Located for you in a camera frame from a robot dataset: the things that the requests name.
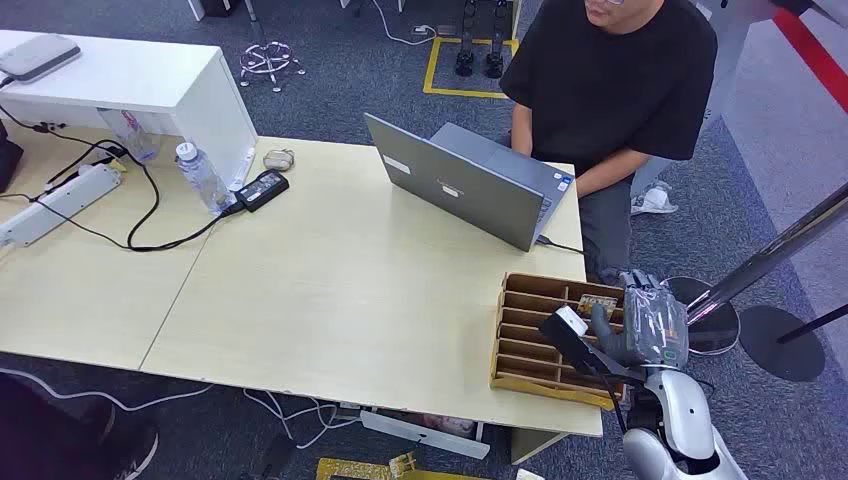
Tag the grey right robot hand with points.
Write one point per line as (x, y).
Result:
(652, 324)

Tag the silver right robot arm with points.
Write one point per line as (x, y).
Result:
(682, 411)

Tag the person's left forearm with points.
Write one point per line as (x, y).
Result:
(606, 175)

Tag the person's right forearm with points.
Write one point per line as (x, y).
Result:
(521, 129)

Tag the wooden slotted card tray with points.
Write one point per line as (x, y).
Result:
(530, 344)

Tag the person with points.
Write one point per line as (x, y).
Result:
(603, 79)

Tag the round chrome-rimmed stanchion base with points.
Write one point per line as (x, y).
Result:
(715, 331)

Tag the white shoe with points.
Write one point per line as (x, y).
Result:
(652, 200)

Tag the chrome stanchion pole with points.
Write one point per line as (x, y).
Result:
(775, 252)

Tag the thin black stanchion pole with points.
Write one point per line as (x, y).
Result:
(815, 323)

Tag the grey open laptop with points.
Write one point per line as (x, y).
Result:
(464, 185)

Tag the white bar under table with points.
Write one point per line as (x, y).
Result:
(424, 434)

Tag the red barrier belt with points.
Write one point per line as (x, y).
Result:
(811, 56)

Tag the yellow cardboard piece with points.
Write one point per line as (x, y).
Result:
(371, 469)

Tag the black robot leg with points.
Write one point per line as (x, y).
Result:
(495, 50)
(464, 46)

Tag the small round beige case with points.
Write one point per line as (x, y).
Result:
(278, 160)

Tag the black laptop power adapter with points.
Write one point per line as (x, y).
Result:
(263, 189)

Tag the chrome stool base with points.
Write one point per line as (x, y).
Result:
(268, 60)

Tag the clear water bottle white cap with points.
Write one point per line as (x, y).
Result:
(202, 179)

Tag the clear plastic bottle lying down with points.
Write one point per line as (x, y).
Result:
(132, 136)

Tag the white desk riser shelf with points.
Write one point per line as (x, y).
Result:
(152, 86)

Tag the black shoe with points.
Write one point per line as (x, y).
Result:
(79, 437)

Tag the white power strip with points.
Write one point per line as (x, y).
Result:
(60, 205)

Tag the black monitor edge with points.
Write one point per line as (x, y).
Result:
(8, 159)

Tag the flat grey device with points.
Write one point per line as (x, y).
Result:
(36, 56)

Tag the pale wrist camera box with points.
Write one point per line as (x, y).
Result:
(573, 328)

